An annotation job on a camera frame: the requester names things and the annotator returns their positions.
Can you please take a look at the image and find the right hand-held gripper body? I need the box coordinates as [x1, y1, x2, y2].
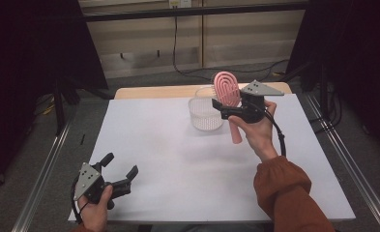
[220, 79, 285, 125]

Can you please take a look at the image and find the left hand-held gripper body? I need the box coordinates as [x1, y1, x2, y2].
[73, 161, 132, 211]

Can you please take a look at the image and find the white mesh basket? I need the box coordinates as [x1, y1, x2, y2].
[187, 85, 226, 132]

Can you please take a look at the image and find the pink hairbrush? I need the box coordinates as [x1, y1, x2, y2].
[213, 71, 244, 145]

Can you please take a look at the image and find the person's right hand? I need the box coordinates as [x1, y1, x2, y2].
[227, 99, 279, 163]

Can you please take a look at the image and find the person's left hand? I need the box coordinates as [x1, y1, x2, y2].
[76, 185, 114, 232]

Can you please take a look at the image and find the white table board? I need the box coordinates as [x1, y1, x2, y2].
[69, 93, 357, 224]

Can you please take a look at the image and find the wooden table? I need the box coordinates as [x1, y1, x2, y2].
[113, 81, 293, 101]

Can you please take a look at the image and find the black metal stand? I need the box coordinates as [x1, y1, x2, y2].
[282, 59, 331, 112]
[52, 75, 114, 136]

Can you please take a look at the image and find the black horizontal bar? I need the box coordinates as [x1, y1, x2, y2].
[80, 1, 309, 23]

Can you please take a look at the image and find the black curtain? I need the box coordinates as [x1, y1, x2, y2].
[0, 0, 110, 194]
[285, 0, 380, 160]

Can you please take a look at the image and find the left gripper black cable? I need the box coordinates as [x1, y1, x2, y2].
[70, 174, 85, 225]

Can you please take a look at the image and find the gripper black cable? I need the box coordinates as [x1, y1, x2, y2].
[70, 174, 85, 225]
[262, 101, 288, 159]

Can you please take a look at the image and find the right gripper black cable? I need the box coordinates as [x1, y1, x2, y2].
[262, 101, 288, 159]

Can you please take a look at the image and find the aluminium floor rail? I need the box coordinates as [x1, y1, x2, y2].
[11, 120, 72, 232]
[304, 92, 380, 232]

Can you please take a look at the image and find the long black floor cable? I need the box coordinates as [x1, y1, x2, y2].
[171, 14, 290, 84]

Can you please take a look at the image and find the bundle of black cables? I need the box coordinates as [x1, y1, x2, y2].
[307, 81, 343, 134]

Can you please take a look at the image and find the white wall socket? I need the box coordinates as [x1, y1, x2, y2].
[168, 0, 192, 10]

